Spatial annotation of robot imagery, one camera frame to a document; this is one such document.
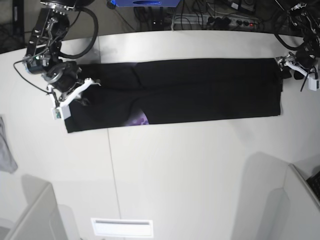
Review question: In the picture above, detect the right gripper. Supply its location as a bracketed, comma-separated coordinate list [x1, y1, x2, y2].
[42, 61, 100, 105]

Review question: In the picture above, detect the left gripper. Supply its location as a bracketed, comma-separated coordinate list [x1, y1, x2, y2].
[275, 50, 320, 78]

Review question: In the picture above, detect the black T-shirt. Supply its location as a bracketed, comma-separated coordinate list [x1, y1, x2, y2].
[64, 58, 283, 133]

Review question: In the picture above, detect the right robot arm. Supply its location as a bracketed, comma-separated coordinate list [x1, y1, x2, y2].
[22, 8, 308, 110]

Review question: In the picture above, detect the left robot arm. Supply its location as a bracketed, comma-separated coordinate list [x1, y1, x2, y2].
[80, 7, 320, 107]

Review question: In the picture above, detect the blue box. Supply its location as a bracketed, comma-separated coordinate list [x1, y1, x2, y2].
[111, 0, 180, 8]

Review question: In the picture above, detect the grey cloth at table edge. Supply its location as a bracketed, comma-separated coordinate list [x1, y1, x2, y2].
[0, 117, 18, 174]

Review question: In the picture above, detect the black keyboard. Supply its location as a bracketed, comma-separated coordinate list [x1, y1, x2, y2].
[307, 172, 320, 200]

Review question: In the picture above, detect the white power strip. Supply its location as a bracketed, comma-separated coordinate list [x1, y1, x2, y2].
[173, 13, 259, 29]

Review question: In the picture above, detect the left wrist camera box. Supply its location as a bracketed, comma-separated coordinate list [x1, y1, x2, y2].
[308, 77, 320, 91]

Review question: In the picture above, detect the black vertical post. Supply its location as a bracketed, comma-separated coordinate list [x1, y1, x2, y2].
[12, 0, 25, 38]

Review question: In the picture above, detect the white cable grommet plate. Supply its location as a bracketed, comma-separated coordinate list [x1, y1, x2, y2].
[91, 218, 154, 238]

